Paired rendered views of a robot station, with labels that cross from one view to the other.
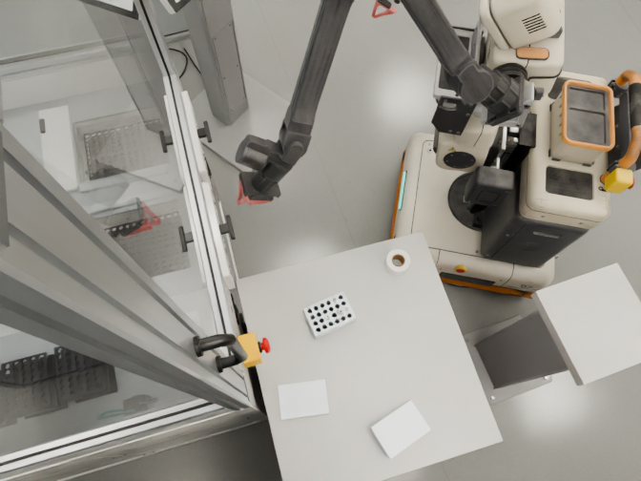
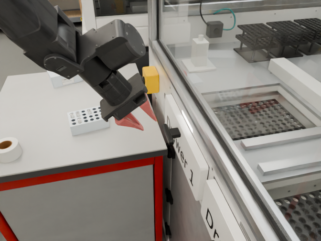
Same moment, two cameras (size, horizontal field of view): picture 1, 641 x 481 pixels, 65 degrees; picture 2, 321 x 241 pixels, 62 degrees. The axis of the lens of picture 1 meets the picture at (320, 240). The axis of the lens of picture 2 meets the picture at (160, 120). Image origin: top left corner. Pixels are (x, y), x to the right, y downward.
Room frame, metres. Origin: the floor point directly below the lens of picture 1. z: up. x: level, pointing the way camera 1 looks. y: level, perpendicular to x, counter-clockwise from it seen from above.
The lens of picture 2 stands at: (1.01, 0.28, 1.33)
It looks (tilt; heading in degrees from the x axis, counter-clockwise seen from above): 37 degrees down; 187
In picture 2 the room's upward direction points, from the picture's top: straight up
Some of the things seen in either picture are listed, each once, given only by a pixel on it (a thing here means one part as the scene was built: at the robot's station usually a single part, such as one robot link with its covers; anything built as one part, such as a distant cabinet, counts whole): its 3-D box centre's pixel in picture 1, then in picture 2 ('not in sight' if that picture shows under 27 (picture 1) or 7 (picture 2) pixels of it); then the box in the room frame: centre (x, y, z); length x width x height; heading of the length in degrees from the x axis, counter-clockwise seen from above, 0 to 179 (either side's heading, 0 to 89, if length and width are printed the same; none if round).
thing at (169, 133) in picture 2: (226, 228); (172, 133); (0.51, 0.26, 0.91); 0.07 x 0.04 x 0.01; 20
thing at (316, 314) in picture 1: (329, 314); (88, 119); (0.32, -0.04, 0.78); 0.12 x 0.08 x 0.04; 119
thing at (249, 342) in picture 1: (251, 349); (149, 80); (0.20, 0.15, 0.88); 0.07 x 0.05 x 0.07; 20
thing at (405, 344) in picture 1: (351, 372); (89, 172); (0.22, -0.14, 0.38); 0.62 x 0.58 x 0.76; 20
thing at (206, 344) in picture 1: (225, 351); not in sight; (0.10, 0.12, 1.45); 0.05 x 0.03 x 0.19; 110
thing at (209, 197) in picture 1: (217, 235); (182, 141); (0.50, 0.28, 0.87); 0.29 x 0.02 x 0.11; 20
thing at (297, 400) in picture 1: (303, 399); not in sight; (0.09, 0.01, 0.77); 0.13 x 0.09 x 0.02; 102
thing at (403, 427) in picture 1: (399, 428); (65, 75); (0.04, -0.24, 0.79); 0.13 x 0.09 x 0.05; 127
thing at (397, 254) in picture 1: (397, 262); (7, 149); (0.49, -0.23, 0.78); 0.07 x 0.07 x 0.04
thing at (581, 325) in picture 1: (543, 344); not in sight; (0.37, -0.82, 0.38); 0.30 x 0.30 x 0.76; 23
